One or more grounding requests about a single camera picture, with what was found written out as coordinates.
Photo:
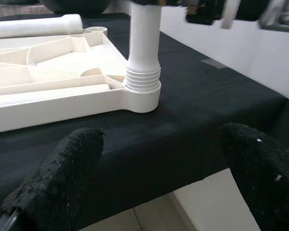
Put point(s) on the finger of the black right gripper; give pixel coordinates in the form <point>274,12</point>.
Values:
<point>145,2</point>

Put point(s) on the black table cloth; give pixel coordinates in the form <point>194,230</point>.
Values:
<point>183,120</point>

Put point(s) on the black wok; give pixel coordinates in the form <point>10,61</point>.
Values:
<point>74,6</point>

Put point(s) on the white plastic children table top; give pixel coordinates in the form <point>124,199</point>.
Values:
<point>62,108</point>

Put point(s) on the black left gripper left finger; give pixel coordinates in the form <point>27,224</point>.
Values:
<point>53,180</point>

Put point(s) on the beige fabric bench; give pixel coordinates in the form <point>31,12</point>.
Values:
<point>14,12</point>

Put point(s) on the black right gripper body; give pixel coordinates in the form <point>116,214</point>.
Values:
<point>202,12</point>

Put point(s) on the grey tape piece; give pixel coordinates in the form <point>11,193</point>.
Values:
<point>213,63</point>

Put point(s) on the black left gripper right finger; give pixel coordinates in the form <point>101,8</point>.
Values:
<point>262,180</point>

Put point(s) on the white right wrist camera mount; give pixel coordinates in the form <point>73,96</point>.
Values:
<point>228,14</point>

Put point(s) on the grey metal table frame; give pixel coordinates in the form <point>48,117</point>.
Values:
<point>137,221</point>

